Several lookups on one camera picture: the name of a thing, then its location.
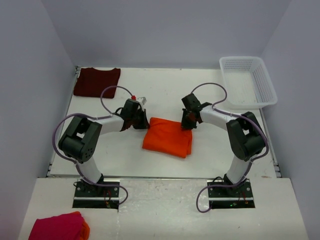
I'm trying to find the orange t-shirt in pile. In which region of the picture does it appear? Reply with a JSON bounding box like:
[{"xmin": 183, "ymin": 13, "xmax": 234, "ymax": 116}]
[{"xmin": 79, "ymin": 220, "xmax": 90, "ymax": 240}]

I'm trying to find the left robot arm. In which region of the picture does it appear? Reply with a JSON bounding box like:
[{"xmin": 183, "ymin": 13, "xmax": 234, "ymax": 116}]
[{"xmin": 57, "ymin": 97, "xmax": 150, "ymax": 197}]

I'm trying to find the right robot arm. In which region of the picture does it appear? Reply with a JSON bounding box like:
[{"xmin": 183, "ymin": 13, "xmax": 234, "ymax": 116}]
[{"xmin": 181, "ymin": 93, "xmax": 269, "ymax": 197}]

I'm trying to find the white plastic basket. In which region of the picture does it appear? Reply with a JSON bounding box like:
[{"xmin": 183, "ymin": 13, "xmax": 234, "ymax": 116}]
[{"xmin": 219, "ymin": 56, "xmax": 278, "ymax": 110}]

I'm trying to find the folded dark red t-shirt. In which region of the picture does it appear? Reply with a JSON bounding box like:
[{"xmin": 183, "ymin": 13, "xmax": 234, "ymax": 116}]
[{"xmin": 73, "ymin": 67, "xmax": 121, "ymax": 98}]

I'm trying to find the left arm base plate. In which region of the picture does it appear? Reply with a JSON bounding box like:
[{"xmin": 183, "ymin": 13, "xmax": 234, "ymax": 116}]
[{"xmin": 72, "ymin": 180, "xmax": 120, "ymax": 210}]

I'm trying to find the orange t-shirt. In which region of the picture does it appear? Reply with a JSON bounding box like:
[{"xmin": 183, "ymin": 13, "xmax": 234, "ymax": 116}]
[
  {"xmin": 142, "ymin": 117, "xmax": 193, "ymax": 158},
  {"xmin": 79, "ymin": 220, "xmax": 90, "ymax": 240}
]

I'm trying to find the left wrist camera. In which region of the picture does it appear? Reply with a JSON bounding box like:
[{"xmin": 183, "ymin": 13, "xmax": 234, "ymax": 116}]
[{"xmin": 136, "ymin": 96, "xmax": 147, "ymax": 106}]

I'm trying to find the magenta t-shirt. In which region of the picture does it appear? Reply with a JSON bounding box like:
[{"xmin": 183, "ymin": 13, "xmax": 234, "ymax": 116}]
[{"xmin": 28, "ymin": 211, "xmax": 84, "ymax": 240}]

